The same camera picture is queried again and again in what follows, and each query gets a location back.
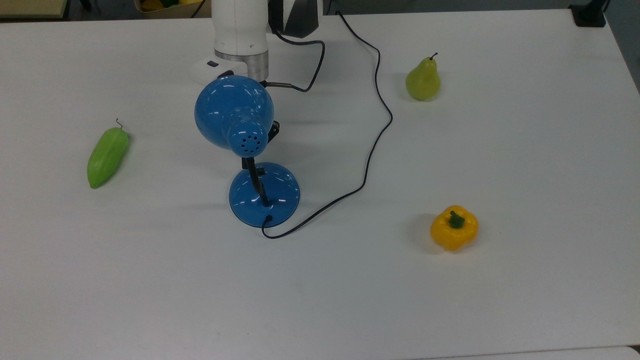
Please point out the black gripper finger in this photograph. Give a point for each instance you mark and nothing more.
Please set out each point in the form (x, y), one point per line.
(274, 131)

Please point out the blue desk lamp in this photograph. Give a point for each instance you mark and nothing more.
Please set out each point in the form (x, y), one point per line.
(235, 112)

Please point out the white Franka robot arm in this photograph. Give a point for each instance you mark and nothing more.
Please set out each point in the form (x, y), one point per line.
(240, 25)

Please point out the green toy pear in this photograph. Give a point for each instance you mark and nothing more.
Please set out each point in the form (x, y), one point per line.
(422, 82)

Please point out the box of toy produce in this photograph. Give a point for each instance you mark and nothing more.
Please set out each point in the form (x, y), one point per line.
(165, 4)

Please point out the green chili pepper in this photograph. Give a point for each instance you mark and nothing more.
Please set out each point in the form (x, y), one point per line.
(107, 157)

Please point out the yellow toy bell pepper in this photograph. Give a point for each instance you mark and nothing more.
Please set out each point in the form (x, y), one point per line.
(457, 235)

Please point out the beige wooden board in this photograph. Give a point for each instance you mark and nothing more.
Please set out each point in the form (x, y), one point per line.
(30, 7)

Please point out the black table clamp mount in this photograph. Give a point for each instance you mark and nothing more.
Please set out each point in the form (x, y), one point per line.
(590, 15)

